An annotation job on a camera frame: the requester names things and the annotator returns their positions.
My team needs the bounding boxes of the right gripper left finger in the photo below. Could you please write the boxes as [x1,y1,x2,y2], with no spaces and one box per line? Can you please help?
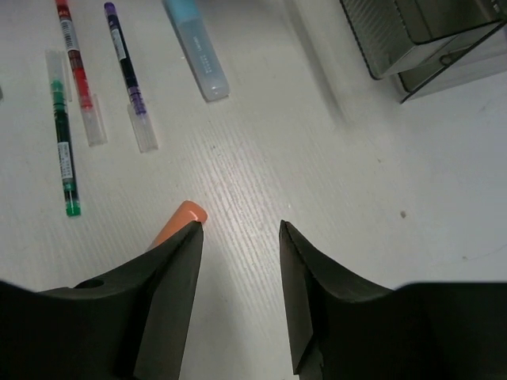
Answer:
[1,222,204,379]

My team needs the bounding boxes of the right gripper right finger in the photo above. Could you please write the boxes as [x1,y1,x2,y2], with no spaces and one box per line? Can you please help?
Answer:
[279,221,506,379]

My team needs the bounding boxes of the orange highlighter marker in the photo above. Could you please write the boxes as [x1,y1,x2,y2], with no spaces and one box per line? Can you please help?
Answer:
[148,200,208,250]

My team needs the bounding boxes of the purple gel pen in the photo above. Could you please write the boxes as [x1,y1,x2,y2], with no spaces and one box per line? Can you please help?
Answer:
[104,2,158,154]

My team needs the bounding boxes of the clear acrylic drawer organizer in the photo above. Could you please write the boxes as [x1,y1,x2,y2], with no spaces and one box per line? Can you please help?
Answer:
[341,0,506,103]

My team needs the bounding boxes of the blue highlighter marker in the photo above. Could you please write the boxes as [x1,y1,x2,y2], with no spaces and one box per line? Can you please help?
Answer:
[162,0,230,102]

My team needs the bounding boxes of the red gel pen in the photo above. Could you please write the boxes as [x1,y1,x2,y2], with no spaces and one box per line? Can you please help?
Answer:
[55,0,107,146]

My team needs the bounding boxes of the green gel pen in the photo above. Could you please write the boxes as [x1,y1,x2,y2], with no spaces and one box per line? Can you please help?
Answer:
[44,50,82,218]

